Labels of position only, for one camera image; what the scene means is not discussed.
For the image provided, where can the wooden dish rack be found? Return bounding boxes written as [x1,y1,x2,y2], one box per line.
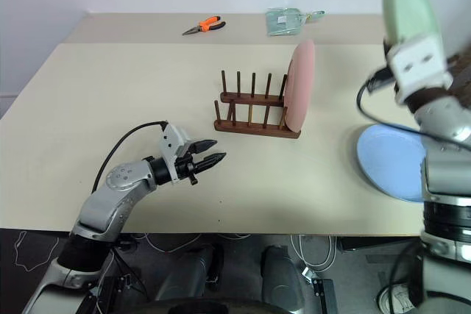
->
[213,69,303,141]

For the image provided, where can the white shoe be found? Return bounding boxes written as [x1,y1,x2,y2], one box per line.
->
[378,282,417,312]

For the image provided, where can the black cable under arm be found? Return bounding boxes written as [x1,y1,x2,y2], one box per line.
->
[388,246,422,310]

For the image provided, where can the dark rounded shape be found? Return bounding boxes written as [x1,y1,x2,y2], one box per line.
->
[260,244,307,310]
[154,245,226,302]

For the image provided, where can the white floor cable coil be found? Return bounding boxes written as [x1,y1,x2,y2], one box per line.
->
[289,234,339,275]

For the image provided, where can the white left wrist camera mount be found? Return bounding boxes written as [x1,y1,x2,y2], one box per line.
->
[158,122,192,185]

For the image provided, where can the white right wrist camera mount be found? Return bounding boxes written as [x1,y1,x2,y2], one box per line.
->
[386,32,454,104]

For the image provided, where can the white floor cable bundle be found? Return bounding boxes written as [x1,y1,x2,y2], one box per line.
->
[144,232,252,257]

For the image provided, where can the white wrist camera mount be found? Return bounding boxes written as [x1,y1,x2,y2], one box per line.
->
[386,32,454,104]
[158,122,192,185]

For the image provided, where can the thin white wire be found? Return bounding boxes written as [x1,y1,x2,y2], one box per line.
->
[13,230,60,268]

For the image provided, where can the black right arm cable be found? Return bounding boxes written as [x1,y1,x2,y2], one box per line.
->
[355,68,461,152]

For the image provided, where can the orange handled pliers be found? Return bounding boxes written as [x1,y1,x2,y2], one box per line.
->
[181,15,227,38]

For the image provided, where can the light green plate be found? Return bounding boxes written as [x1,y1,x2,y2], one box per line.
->
[380,0,442,49]

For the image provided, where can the black bar under table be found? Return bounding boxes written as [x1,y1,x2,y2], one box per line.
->
[337,235,421,257]

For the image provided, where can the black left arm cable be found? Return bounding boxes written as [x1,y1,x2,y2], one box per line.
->
[92,119,169,194]

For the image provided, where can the pink plate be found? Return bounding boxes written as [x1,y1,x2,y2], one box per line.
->
[283,39,317,134]

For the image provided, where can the black metal bracket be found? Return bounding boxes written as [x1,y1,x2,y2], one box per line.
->
[311,278,340,314]

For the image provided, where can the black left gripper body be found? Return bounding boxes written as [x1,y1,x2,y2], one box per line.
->
[174,139,202,187]

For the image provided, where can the teal item in plastic bag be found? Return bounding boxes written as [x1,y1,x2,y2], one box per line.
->
[265,7,307,38]

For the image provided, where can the small teal handled item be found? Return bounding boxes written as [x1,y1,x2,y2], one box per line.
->
[304,10,327,24]

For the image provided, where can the blue plate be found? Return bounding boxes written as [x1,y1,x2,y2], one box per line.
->
[355,124,428,204]

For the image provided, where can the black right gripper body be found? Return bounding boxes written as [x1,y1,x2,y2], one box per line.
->
[382,37,395,67]

